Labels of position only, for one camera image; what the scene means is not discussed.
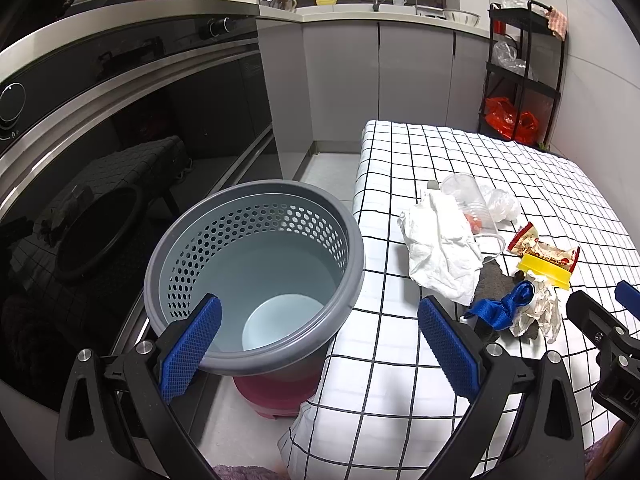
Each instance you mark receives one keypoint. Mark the yellow plastic lid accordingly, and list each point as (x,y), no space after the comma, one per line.
(556,275)

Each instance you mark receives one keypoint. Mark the red plastic bag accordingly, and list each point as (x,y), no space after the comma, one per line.
(504,118)

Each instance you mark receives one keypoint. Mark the clear plastic bag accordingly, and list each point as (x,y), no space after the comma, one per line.
(506,57)
(503,206)

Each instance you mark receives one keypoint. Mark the clear plastic cup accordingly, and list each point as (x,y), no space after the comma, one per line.
(465,191)

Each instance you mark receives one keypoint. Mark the black metal shelf rack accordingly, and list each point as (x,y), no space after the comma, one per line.
(523,25)

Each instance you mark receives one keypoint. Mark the white tissue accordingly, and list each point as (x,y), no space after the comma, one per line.
(443,254)

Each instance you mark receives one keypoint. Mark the red gold snack wrapper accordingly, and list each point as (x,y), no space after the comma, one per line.
(527,241)

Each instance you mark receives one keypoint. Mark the red checkered cloth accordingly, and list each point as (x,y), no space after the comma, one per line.
(557,23)

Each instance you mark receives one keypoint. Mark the blue ribbon bow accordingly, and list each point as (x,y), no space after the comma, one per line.
(500,314)

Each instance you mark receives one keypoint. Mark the red plastic stool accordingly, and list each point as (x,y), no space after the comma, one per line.
(275,398)

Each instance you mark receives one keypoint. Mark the clear plastic bag on shelf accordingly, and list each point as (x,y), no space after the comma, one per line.
(506,57)

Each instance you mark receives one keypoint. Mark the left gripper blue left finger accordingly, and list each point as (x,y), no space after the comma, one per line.
(188,341)

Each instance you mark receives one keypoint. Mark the black built-in oven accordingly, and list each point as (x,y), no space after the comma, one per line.
(103,145)

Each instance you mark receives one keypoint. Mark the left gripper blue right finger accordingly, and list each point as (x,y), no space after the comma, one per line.
(461,365)

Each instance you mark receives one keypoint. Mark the grey perforated trash bin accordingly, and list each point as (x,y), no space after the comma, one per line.
(285,259)

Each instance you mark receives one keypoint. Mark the white paper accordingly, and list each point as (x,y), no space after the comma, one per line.
(543,309)

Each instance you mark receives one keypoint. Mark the dark grey rag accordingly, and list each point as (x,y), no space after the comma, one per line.
(494,285)

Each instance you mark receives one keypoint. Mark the grey kitchen cabinets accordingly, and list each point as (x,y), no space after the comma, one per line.
(327,78)

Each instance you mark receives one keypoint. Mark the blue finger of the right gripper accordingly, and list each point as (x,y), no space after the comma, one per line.
(629,297)
(600,327)

